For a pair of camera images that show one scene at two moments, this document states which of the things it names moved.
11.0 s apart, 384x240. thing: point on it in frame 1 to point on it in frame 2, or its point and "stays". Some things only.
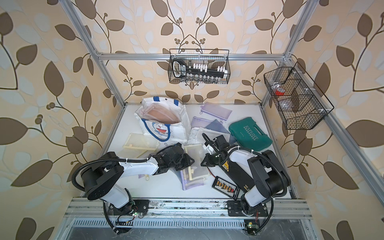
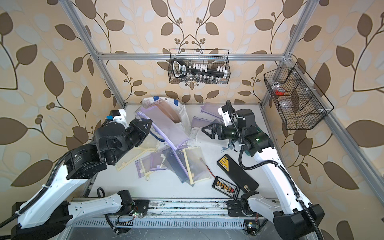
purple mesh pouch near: [197, 121] stays
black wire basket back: [201, 66] stays
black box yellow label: [242, 179] stays
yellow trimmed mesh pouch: [198, 170] stays
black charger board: [226, 187] stays
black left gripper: [188, 162] to [135, 125]
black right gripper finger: [210, 160] to [211, 130]
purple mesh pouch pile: [187, 183] to [173, 132]
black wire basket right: [300, 103] stays
